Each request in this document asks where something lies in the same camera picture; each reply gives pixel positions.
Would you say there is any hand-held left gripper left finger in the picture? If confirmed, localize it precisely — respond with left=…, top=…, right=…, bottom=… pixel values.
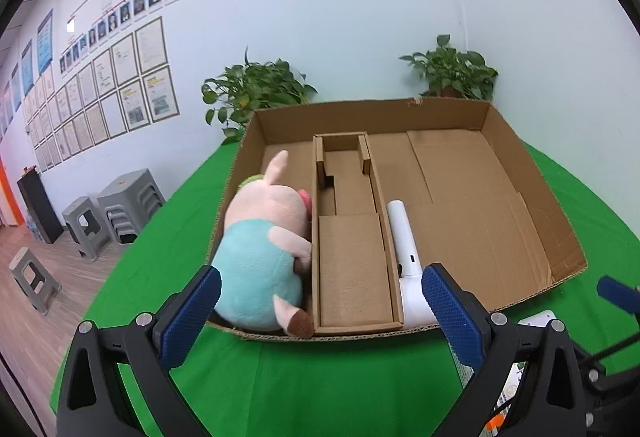
left=55, top=264, right=223, bottom=437

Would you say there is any stack of grey stools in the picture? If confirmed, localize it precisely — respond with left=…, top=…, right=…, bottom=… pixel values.
left=96, top=170, right=166, bottom=245

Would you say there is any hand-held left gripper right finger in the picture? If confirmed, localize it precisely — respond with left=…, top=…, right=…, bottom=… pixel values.
left=421, top=262, right=588, bottom=437

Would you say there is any bushy potted green plant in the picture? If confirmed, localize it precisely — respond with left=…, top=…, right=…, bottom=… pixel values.
left=201, top=47, right=318, bottom=145

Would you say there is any small brown cardboard box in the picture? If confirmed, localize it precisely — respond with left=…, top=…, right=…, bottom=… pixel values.
left=311, top=132, right=405, bottom=337

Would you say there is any black cabinet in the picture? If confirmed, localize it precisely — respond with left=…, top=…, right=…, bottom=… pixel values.
left=17, top=170, right=65, bottom=245

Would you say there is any wall of framed certificates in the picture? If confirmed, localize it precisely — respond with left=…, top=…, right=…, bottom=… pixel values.
left=0, top=16, right=181, bottom=173

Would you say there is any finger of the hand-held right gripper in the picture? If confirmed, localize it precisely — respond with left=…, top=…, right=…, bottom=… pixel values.
left=596, top=274, right=640, bottom=317

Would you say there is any pig plush toy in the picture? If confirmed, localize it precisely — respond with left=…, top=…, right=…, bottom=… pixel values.
left=210, top=150, right=317, bottom=338

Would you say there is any white hair dryer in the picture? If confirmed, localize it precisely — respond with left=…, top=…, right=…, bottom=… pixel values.
left=386, top=200, right=441, bottom=329

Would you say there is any large cardboard box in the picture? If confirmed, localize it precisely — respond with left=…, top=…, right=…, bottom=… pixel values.
left=206, top=97, right=588, bottom=342

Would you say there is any grey plastic stool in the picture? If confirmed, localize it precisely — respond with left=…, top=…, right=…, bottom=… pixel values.
left=9, top=247, right=62, bottom=316
left=61, top=197, right=111, bottom=263

